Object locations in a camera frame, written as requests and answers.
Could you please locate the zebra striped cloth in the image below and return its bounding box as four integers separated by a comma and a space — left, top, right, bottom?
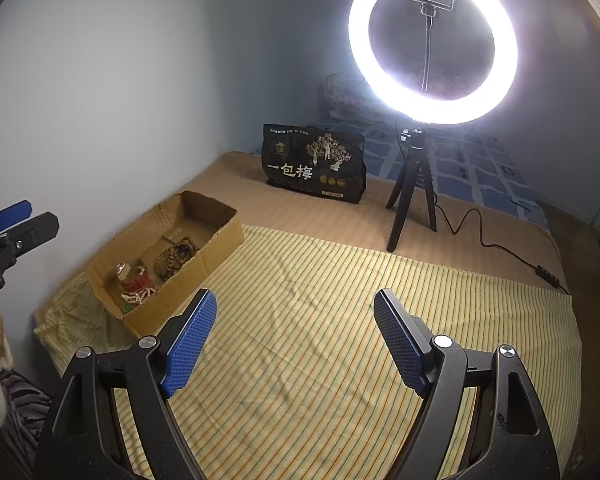
0, 370, 56, 480

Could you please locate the blue checked bedsheet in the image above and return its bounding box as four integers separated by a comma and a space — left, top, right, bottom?
252, 117, 548, 221

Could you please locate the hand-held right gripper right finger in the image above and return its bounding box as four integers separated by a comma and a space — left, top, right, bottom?
373, 287, 561, 480

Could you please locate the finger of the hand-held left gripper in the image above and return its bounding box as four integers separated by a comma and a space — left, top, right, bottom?
0, 200, 34, 235
0, 211, 61, 297

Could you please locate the small clear glass jar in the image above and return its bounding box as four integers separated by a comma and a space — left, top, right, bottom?
112, 258, 149, 291

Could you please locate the white ring light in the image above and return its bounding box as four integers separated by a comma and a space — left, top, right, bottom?
347, 0, 519, 127

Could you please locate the black power cable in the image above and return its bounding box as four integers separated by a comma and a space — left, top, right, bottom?
432, 202, 572, 295

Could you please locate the brown wooden bead necklace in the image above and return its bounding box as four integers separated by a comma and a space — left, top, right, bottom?
154, 239, 199, 279

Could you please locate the striped yellow cloth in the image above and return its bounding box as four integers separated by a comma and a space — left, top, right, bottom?
34, 224, 581, 480

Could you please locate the brown bed mat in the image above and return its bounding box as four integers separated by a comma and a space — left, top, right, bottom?
32, 150, 573, 376

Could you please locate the black phone holder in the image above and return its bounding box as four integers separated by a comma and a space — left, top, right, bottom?
404, 0, 455, 93

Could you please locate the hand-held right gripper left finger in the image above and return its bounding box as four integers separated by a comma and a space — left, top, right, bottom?
30, 288, 218, 480

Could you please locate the brown cardboard box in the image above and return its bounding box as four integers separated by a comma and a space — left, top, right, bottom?
84, 190, 245, 339

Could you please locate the black printed snack bag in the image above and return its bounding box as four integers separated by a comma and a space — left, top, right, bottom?
261, 123, 368, 206

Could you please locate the black inline cable controller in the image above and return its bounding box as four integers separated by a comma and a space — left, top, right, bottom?
532, 264, 563, 288

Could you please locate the white pearl necklace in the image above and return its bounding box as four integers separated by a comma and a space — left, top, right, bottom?
121, 286, 157, 307

